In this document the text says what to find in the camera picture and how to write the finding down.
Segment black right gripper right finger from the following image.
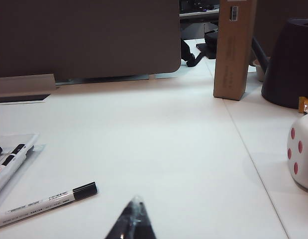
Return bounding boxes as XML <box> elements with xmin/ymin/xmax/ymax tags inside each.
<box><xmin>133</xmin><ymin>195</ymin><xmax>160</xmax><ymax>239</ymax></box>

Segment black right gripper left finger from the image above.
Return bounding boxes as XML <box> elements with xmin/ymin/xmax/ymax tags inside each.
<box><xmin>103</xmin><ymin>196</ymin><xmax>138</xmax><ymax>239</ymax></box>

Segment clear plastic packaging box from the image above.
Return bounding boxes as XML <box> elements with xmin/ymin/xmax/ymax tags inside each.
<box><xmin>0</xmin><ymin>132</ymin><xmax>47</xmax><ymax>202</ymax></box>

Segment tall cardboard box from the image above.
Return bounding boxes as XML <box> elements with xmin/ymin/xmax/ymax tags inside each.
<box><xmin>213</xmin><ymin>0</ymin><xmax>258</xmax><ymax>102</ymax></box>

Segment white dice pink dots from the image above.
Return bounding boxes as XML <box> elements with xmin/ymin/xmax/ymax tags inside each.
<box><xmin>286</xmin><ymin>115</ymin><xmax>308</xmax><ymax>192</ymax></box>

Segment brown desk partition panel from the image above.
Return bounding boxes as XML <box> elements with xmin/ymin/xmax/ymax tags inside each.
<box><xmin>0</xmin><ymin>0</ymin><xmax>182</xmax><ymax>83</ymax></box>

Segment small white cup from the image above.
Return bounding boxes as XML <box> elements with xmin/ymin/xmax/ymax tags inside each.
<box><xmin>252</xmin><ymin>59</ymin><xmax>266</xmax><ymax>82</ymax></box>

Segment orange snack packet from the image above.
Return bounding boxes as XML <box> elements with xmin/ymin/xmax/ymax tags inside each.
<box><xmin>298</xmin><ymin>96</ymin><xmax>308</xmax><ymax>115</ymax></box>

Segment dark grey slanted tube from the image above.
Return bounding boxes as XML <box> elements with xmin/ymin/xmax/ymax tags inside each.
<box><xmin>250</xmin><ymin>36</ymin><xmax>270</xmax><ymax>68</ymax></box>

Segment white background desk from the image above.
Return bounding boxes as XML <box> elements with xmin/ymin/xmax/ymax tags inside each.
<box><xmin>179</xmin><ymin>0</ymin><xmax>220</xmax><ymax>33</ymax></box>

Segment brown side partition panel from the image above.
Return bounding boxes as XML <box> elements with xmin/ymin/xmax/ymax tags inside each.
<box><xmin>253</xmin><ymin>0</ymin><xmax>308</xmax><ymax>60</ymax></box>

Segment beige cable tray flap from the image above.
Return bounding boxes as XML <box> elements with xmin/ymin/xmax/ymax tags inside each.
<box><xmin>0</xmin><ymin>73</ymin><xmax>56</xmax><ymax>98</ymax></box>

